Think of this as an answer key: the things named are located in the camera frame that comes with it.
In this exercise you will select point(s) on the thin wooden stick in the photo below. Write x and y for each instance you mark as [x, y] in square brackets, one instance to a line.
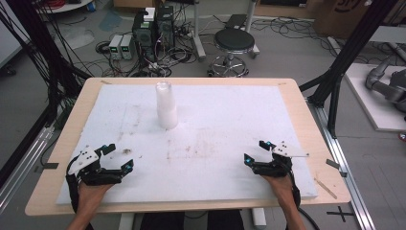
[325, 188]

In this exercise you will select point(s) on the aluminium floor rail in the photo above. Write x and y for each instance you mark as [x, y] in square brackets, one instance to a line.
[22, 163]
[343, 172]

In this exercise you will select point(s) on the black computer tower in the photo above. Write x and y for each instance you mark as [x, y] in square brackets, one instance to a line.
[143, 38]
[165, 27]

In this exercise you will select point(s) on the white table leg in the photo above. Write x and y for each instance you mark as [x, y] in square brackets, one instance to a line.
[126, 222]
[258, 218]

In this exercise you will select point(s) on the cardboard box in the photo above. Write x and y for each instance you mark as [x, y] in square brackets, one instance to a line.
[338, 19]

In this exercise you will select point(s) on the black round stool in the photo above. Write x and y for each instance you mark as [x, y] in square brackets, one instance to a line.
[234, 40]

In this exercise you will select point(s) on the black laptop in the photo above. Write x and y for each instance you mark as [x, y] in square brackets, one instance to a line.
[236, 20]

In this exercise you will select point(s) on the person's legs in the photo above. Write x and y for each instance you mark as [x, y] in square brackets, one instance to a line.
[166, 220]

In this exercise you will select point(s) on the black tape cross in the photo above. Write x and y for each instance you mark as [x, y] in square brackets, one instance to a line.
[341, 213]

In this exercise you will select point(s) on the black tape strip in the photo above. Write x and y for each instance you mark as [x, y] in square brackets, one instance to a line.
[332, 164]
[51, 165]

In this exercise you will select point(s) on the white box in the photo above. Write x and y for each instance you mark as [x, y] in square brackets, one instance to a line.
[149, 14]

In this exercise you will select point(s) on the person's left hand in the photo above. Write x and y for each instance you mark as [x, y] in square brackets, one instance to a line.
[92, 193]

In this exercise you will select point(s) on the black metal frame post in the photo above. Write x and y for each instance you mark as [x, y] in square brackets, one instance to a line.
[344, 60]
[48, 54]

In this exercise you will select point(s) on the stack of clear plastic cups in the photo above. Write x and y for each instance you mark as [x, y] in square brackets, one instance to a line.
[166, 108]

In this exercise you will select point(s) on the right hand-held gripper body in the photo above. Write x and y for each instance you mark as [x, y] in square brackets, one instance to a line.
[271, 167]

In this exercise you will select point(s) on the person's right hand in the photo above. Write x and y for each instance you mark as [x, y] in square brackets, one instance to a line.
[279, 187]

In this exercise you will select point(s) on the white floor board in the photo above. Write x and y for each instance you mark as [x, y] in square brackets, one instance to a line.
[373, 105]

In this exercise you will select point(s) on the white foam mat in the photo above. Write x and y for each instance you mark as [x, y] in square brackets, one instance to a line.
[198, 172]

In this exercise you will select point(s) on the grey metal stand leg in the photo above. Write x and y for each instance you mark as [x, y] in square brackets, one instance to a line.
[252, 28]
[198, 35]

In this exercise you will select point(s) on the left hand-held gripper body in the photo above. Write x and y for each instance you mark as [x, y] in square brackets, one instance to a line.
[89, 175]

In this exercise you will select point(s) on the grey bench power supply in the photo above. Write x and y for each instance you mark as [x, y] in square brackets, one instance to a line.
[127, 48]
[115, 47]

